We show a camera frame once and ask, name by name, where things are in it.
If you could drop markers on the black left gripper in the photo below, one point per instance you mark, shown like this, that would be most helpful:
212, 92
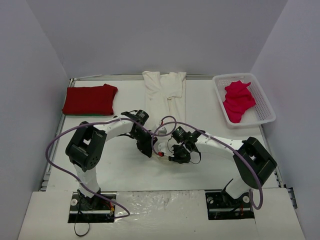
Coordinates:
145, 146

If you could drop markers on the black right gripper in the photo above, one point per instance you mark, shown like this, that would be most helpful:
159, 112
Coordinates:
180, 155

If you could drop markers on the white t shirt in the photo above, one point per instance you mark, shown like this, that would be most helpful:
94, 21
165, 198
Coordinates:
165, 95

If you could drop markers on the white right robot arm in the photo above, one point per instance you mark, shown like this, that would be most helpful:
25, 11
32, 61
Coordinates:
253, 161

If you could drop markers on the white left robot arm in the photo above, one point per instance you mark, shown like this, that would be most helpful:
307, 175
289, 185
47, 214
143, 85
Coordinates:
86, 147

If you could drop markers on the folded red t shirt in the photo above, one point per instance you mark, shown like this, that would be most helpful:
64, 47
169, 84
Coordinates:
90, 101

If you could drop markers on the pink t shirt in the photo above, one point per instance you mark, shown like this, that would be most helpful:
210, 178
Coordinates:
238, 99

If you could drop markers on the white plastic basket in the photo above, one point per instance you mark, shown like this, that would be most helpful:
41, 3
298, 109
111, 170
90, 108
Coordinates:
259, 114

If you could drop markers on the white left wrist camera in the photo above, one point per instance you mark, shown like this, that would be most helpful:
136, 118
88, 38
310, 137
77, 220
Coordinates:
161, 130

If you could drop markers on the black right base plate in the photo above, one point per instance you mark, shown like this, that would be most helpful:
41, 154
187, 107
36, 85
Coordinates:
222, 207

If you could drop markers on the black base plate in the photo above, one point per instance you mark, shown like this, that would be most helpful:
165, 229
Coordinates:
222, 207
90, 210

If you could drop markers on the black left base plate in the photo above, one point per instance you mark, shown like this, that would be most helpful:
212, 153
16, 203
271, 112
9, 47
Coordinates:
90, 210

